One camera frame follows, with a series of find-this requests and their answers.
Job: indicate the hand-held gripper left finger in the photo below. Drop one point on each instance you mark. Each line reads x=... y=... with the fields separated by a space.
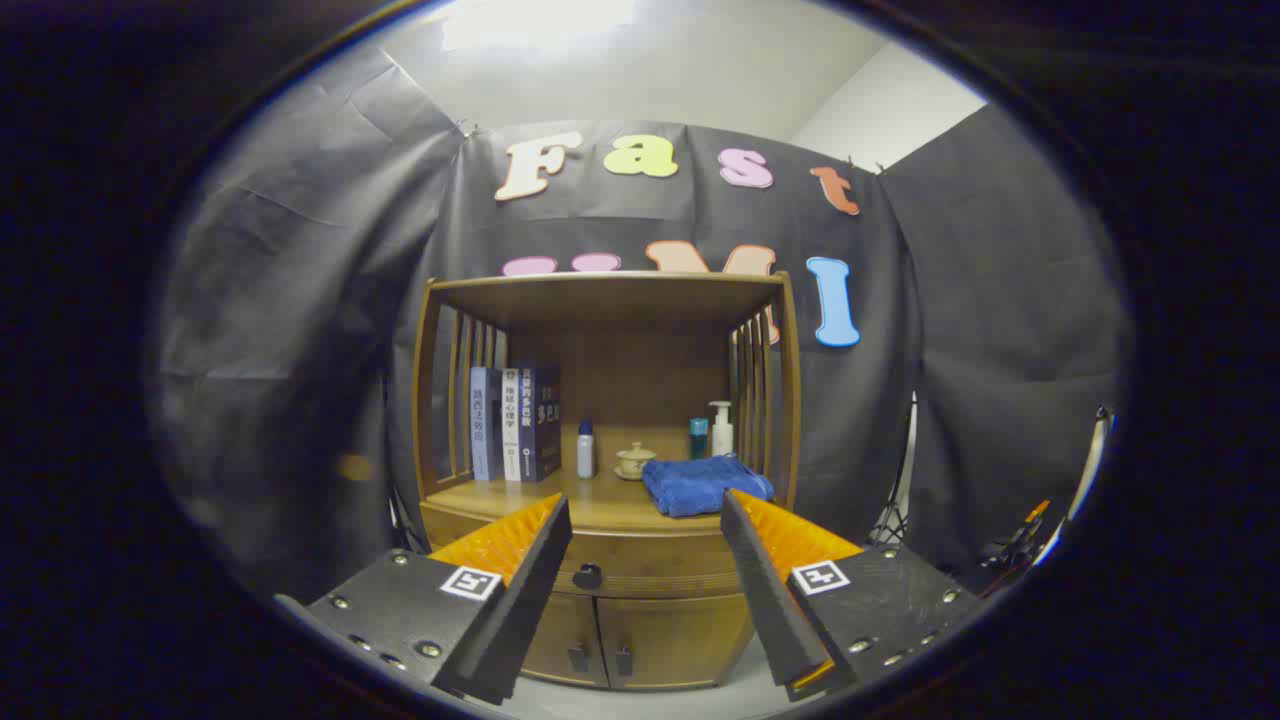
x=525 y=610

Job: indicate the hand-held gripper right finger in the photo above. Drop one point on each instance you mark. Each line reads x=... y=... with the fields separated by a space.
x=770 y=600

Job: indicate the black drawer knob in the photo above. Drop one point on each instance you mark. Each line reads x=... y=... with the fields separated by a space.
x=587 y=576

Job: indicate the wooden drawer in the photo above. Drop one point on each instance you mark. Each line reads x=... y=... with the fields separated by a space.
x=650 y=560

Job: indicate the wooden cabinet door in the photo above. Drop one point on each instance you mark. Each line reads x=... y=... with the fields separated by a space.
x=680 y=635
x=565 y=625

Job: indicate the wooden countertop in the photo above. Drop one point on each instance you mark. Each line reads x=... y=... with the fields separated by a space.
x=600 y=505

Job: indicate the wooden cabinet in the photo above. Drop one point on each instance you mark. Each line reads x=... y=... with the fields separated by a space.
x=640 y=380

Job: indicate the blue folded towel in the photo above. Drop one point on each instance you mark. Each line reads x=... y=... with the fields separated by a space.
x=700 y=485

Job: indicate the white bottle blue cap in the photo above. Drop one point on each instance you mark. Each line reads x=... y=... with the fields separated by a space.
x=586 y=455

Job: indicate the white pump bottle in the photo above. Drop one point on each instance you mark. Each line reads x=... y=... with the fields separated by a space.
x=722 y=435

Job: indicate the teal bottle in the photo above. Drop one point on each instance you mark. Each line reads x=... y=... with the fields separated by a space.
x=698 y=440

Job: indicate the white spine book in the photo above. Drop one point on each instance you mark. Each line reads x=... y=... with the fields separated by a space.
x=511 y=430

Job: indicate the beige lidded teacup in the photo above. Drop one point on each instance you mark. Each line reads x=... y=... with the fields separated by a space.
x=634 y=462

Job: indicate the pale lavender book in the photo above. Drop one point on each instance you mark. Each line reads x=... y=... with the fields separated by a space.
x=483 y=430

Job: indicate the white light stand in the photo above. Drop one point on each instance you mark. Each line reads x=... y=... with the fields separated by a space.
x=905 y=470

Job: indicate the dark blue book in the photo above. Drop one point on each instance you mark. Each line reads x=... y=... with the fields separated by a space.
x=545 y=420

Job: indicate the orange black clamp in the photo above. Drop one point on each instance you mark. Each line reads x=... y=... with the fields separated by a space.
x=1020 y=535

